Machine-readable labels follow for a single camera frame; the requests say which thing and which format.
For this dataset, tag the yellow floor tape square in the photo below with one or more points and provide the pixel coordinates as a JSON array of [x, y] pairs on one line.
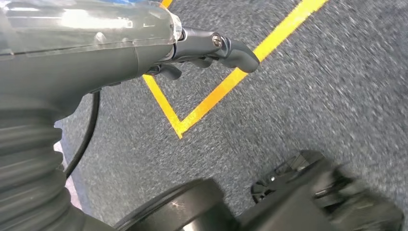
[[223, 89]]

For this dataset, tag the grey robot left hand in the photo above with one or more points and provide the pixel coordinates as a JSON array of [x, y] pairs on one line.
[[79, 47]]

